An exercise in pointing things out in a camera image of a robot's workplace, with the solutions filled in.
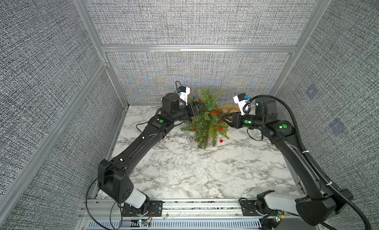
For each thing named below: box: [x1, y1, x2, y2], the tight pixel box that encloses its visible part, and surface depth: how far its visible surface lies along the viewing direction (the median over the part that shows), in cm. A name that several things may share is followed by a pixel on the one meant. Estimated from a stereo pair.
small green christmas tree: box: [180, 87, 230, 150], surface depth 78 cm
